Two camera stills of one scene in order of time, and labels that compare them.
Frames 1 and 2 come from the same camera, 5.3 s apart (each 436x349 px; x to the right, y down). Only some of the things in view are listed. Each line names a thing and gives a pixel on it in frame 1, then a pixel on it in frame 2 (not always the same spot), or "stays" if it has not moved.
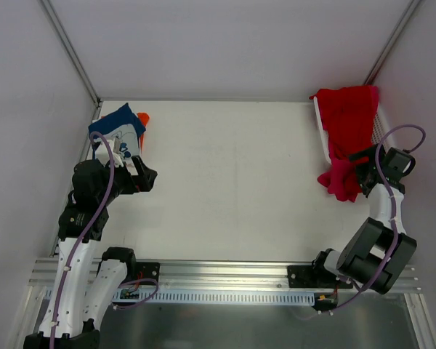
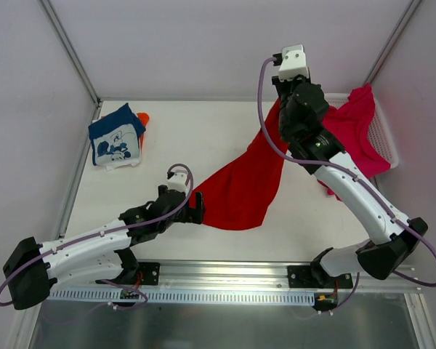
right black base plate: (311, 276) stays
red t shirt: (346, 115) to (237, 195)
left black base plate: (147, 270) stays
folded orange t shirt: (144, 117) stays
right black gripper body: (365, 169) to (285, 118)
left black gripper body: (139, 173) to (190, 209)
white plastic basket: (380, 131) stays
